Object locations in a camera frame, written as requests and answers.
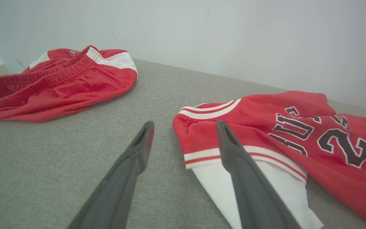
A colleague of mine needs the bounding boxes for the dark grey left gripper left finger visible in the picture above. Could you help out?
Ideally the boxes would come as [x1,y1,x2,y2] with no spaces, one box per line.
[67,121,155,229]

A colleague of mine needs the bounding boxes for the red shorts with white stripe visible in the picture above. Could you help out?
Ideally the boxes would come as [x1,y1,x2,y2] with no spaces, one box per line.
[0,45,138,123]

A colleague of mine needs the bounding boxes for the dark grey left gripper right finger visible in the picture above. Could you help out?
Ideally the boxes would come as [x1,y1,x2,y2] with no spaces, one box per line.
[215,120,302,229]

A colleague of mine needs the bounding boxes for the red basketball jersey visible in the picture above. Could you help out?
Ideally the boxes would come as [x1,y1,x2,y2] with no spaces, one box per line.
[173,91,366,229]

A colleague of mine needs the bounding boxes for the grey fabric sofa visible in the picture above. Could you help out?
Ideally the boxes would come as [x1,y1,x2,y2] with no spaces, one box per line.
[0,58,366,229]

